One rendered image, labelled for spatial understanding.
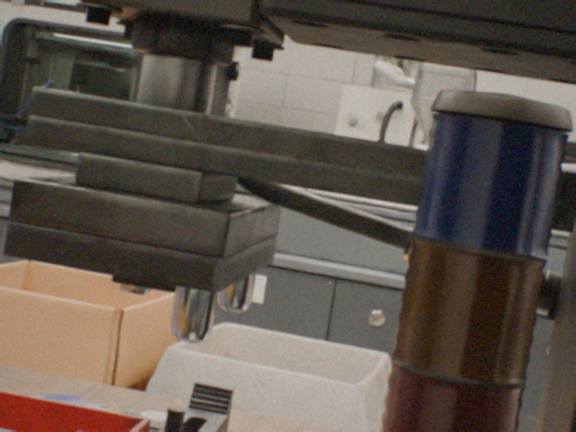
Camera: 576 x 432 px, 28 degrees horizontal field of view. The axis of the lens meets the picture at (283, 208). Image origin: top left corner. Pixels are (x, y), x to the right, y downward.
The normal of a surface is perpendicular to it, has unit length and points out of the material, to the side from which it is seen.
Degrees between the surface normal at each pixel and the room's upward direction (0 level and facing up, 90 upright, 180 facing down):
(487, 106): 72
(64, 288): 92
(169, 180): 90
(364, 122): 90
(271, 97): 90
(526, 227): 76
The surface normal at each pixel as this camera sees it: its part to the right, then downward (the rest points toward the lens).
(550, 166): 0.67, -0.10
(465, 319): -0.22, 0.26
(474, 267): -0.15, -0.22
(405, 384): -0.76, -0.34
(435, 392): -0.38, -0.26
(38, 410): -0.13, 0.04
